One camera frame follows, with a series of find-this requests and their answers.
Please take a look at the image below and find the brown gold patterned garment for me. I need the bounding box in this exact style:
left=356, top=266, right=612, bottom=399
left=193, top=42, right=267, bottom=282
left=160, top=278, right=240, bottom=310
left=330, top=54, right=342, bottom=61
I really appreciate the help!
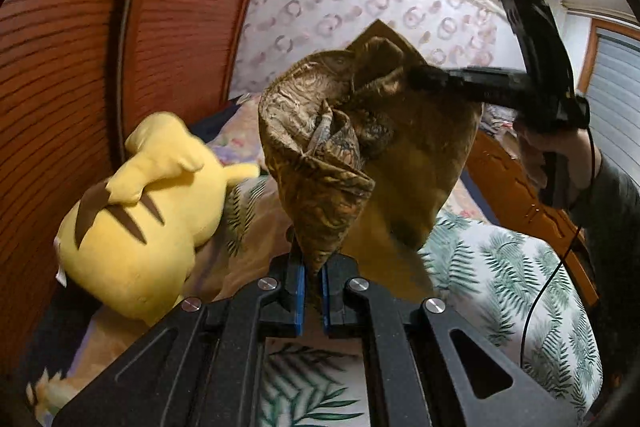
left=258, top=22, right=483, bottom=301

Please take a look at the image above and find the dark sleeved right forearm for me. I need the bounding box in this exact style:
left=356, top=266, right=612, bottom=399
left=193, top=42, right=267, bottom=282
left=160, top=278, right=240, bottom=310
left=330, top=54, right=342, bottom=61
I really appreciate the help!
left=567, top=152, right=640, bottom=377

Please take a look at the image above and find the person's right hand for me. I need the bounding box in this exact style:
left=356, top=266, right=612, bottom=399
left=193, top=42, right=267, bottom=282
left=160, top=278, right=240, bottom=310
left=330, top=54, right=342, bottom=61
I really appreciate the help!
left=513, top=119, right=602, bottom=193

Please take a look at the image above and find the grey window roller blind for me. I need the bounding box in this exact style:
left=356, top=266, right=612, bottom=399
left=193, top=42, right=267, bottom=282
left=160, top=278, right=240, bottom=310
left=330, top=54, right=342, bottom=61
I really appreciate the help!
left=586, top=28, right=640, bottom=185

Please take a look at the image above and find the wooden low cabinet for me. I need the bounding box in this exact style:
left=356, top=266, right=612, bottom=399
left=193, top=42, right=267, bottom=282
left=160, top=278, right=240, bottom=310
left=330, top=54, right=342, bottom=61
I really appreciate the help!
left=463, top=131, right=599, bottom=307

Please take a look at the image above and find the white green leaf-print blanket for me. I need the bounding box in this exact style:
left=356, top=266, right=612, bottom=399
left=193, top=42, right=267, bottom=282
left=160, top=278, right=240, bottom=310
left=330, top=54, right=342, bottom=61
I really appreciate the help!
left=221, top=175, right=604, bottom=427

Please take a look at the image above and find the yellow Pikachu plush toy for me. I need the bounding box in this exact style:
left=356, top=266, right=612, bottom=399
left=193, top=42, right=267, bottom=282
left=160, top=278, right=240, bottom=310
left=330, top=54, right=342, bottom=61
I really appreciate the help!
left=54, top=112, right=260, bottom=325

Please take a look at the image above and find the floral pink bedspread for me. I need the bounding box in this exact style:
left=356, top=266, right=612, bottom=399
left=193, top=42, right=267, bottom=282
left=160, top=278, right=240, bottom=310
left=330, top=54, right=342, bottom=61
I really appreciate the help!
left=29, top=93, right=492, bottom=417

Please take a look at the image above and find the circle-patterned sheer curtain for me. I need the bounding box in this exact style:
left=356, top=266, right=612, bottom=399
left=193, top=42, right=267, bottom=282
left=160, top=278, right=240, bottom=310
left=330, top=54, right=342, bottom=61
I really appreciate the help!
left=229, top=0, right=523, bottom=98

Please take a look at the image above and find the brown louvered wardrobe door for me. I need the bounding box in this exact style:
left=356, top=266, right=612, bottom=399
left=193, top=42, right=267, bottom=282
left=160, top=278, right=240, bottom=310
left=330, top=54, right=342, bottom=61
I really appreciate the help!
left=1, top=0, right=250, bottom=373

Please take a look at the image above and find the black cable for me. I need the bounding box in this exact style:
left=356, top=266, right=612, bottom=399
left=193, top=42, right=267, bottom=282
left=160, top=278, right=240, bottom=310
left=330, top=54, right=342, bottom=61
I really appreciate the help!
left=518, top=126, right=598, bottom=371

